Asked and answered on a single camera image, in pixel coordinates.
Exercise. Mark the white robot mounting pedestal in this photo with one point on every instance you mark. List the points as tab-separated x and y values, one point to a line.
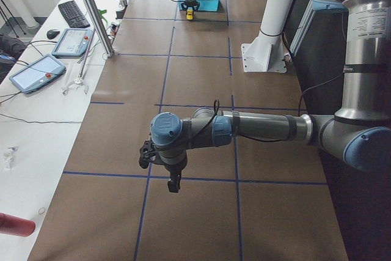
265	53

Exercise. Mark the teach pendant tablet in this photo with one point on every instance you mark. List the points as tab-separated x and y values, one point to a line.
72	43
38	75

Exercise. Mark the aluminium frame post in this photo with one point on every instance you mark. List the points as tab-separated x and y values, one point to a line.
99	27

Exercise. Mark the crumpled white paper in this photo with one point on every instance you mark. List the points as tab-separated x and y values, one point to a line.
9	157

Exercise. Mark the red cylinder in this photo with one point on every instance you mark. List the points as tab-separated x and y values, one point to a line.
12	225

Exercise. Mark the white grabber tool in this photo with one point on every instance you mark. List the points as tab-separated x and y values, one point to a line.
78	81

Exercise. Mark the near teach pendant tablet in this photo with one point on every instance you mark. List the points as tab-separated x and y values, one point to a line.
38	75

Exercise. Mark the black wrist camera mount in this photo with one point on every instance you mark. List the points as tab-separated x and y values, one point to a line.
148	154

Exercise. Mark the yellow beetle toy car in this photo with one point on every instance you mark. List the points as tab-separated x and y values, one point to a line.
189	15

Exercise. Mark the brown paper table cover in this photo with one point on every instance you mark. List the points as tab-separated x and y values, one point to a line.
243	201

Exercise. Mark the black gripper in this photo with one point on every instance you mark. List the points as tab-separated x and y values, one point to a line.
173	170

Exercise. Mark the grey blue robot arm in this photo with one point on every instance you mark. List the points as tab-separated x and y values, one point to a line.
358	133

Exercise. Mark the far teach pendant tablet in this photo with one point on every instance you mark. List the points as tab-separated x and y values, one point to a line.
72	43

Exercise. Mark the black computer mouse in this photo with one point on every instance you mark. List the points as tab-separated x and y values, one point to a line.
52	33

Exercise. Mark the black computer keyboard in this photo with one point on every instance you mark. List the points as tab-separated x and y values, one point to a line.
73	15

